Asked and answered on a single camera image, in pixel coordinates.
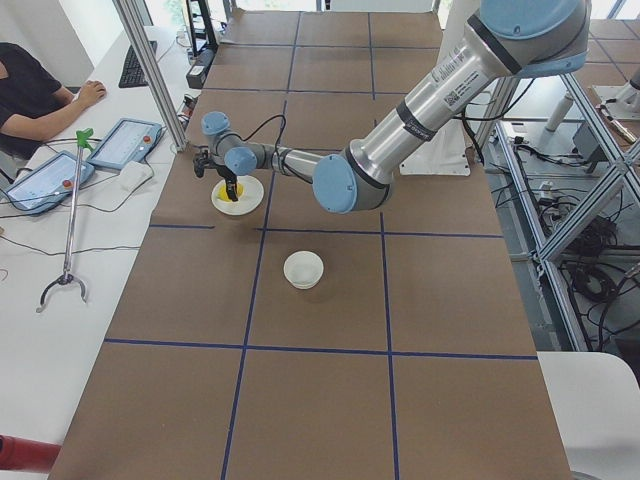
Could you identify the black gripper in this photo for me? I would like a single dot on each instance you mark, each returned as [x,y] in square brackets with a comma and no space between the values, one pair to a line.
[227,176]

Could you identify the yellow lemon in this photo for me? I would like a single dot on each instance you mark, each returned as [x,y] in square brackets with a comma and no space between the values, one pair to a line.
[237,191]

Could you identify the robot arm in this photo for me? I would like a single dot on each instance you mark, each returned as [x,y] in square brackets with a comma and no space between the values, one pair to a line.
[522,39]

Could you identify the white plate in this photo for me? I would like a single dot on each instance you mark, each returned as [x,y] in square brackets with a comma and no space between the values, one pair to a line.
[250,195]

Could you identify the white bowl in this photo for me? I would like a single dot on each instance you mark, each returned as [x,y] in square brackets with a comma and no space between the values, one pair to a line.
[303,269]

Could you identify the teach pendant far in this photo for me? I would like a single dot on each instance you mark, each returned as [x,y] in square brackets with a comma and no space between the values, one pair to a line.
[130,140]

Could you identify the teach pendant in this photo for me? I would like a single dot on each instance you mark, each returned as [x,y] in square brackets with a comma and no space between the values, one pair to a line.
[44,187]
[130,140]

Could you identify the black keyboard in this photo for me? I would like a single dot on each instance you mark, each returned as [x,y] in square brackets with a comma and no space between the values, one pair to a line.
[132,74]

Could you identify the teach pendant near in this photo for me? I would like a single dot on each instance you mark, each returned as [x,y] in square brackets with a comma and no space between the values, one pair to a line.
[44,187]

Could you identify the person in black shirt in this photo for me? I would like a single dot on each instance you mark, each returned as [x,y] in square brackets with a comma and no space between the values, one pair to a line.
[35,106]

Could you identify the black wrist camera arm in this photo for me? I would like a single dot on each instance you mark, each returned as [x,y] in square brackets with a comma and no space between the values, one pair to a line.
[200,163]

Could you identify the green handled reacher grabber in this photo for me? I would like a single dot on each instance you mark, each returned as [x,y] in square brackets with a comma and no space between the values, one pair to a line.
[66,278]

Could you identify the aluminium frame post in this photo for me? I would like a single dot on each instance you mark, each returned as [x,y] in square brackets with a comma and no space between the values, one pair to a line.
[134,28]

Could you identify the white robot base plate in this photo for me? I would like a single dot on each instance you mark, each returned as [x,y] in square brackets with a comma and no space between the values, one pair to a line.
[431,161]

